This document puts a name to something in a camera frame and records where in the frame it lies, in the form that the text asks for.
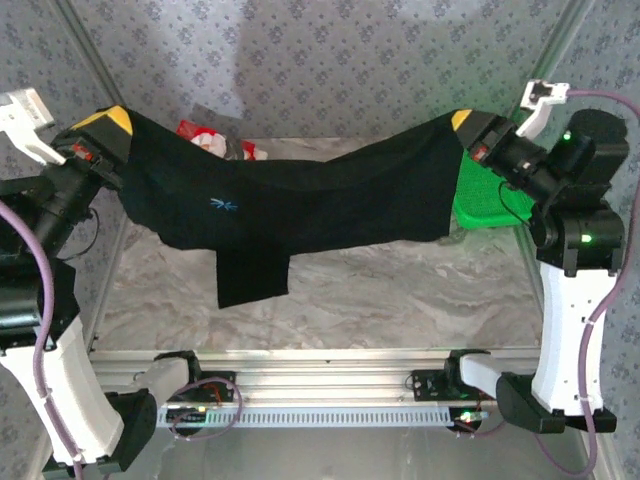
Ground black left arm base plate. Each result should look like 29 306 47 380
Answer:
167 370 238 404

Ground red cartoon print folded t-shirt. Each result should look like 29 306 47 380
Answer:
175 118 262 162

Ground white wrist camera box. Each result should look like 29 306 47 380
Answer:
514 79 572 142
0 88 67 167

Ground aluminium frame post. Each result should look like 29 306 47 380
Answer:
527 0 599 89
52 0 125 110

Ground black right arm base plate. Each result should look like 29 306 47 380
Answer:
410 368 482 403

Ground green plastic basket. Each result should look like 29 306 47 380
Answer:
451 148 536 233

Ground grey slotted cable duct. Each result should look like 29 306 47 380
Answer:
156 405 452 430

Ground aluminium mounting rail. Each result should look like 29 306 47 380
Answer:
92 349 542 407

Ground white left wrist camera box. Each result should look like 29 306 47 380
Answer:
0 88 67 167

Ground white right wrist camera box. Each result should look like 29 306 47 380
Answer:
514 79 572 142

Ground black t-shirt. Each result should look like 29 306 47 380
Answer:
119 107 467 310

